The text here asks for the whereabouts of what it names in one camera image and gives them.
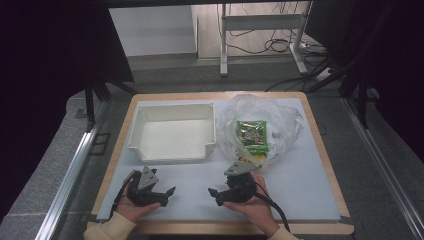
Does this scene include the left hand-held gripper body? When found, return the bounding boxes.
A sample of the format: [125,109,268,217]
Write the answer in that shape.
[127,165,161,206]

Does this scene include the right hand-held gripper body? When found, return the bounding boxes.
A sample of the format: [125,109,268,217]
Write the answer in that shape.
[223,161,258,204]

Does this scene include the person's right hand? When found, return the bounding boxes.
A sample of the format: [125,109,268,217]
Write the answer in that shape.
[223,171,282,238]

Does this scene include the person's left hand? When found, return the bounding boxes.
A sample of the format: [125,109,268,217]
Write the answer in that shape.
[114,169,162,223]

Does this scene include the yellow snack packet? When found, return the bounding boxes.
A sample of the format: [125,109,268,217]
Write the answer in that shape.
[239,151,268,168]

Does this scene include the white plastic bin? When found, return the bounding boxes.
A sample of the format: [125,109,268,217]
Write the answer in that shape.
[127,102,217,165]

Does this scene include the green snack packet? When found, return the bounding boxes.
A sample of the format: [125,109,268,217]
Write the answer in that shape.
[235,119,271,156]

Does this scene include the white table mat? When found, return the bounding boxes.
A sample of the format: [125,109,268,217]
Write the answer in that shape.
[96,97,342,224]

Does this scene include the clear plastic bag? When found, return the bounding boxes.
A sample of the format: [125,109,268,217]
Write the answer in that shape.
[215,93,305,170]

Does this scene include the black tripod stand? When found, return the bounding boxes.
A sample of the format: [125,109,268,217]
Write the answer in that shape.
[83,74,140,132]

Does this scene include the white power strip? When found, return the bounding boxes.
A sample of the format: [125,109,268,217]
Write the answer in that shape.
[314,66,335,83]

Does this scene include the dark curtain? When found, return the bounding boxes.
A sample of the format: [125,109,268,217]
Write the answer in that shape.
[0,0,135,221]
[304,0,424,163]

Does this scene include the black metal stand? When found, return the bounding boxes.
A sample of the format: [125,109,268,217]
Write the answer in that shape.
[304,0,393,130]

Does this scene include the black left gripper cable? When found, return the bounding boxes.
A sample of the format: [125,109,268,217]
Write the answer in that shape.
[109,171,136,219]

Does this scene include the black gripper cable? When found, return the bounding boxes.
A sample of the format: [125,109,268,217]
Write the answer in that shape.
[109,171,136,219]
[253,181,292,233]

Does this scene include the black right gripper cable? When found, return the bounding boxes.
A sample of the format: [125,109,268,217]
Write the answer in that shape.
[253,181,292,233]

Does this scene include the aluminium rail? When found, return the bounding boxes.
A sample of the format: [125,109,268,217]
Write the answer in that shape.
[340,96,424,239]
[34,99,109,240]

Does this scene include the black floor cables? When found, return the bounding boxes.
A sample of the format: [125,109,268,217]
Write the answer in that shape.
[216,1,334,93]

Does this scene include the white metal desk frame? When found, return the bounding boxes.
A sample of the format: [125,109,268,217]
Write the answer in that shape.
[219,1,311,78]

